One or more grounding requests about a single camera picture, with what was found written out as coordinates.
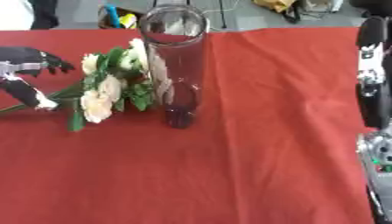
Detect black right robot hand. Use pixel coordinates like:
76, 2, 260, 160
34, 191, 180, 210
353, 16, 392, 130

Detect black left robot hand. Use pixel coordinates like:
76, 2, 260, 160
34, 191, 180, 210
0, 45, 77, 112

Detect white rose bouquet green leaves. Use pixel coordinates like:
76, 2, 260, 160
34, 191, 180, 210
0, 38, 177, 133

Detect tall clear glass vase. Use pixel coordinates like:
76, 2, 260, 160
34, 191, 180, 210
137, 4, 212, 130

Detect person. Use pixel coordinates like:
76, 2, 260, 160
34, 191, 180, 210
0, 0, 61, 32

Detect blue and yellow bag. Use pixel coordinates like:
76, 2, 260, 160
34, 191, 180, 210
96, 3, 141, 30

